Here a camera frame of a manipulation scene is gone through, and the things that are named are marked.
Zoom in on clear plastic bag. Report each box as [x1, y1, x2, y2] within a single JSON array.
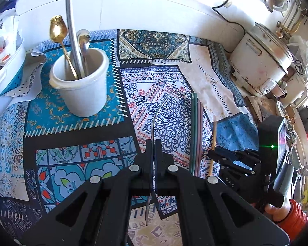
[[289, 35, 308, 82]]

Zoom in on silver spoon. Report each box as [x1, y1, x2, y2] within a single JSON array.
[[76, 29, 92, 77]]

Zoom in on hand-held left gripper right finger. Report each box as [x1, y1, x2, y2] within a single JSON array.
[[155, 139, 291, 246]]

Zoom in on blue patterned mat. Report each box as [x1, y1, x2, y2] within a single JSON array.
[[0, 28, 260, 246]]

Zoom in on green chopstick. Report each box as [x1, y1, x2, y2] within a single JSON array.
[[191, 93, 196, 175]]

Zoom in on person's right hand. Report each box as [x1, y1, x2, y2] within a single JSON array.
[[265, 200, 292, 222]]

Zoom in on wooden board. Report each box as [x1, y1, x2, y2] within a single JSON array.
[[244, 95, 272, 124]]

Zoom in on white thermos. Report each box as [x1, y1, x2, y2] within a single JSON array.
[[280, 67, 308, 108]]

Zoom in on white rice cooker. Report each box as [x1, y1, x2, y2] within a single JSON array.
[[230, 23, 294, 97]]

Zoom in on white cup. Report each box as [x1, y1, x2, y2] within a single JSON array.
[[49, 47, 109, 117]]

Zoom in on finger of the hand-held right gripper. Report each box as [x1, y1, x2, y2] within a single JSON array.
[[219, 160, 262, 176], [208, 147, 261, 162]]

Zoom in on white and blue basket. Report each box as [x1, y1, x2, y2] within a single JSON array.
[[0, 37, 26, 103]]

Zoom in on light grey chopstick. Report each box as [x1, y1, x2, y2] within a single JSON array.
[[65, 0, 83, 79]]

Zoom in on wooden chopstick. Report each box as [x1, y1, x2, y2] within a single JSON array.
[[208, 120, 217, 179]]

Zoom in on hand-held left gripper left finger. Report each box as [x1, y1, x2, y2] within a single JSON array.
[[18, 139, 153, 246]]

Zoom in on person's right forearm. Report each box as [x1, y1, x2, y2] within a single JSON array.
[[278, 199, 308, 230]]

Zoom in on white printed bag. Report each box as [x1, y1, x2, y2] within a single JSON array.
[[0, 0, 21, 66]]

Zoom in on metal fork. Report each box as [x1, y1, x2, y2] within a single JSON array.
[[144, 90, 174, 226]]

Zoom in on gold spoon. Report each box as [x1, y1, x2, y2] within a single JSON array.
[[49, 15, 79, 80]]

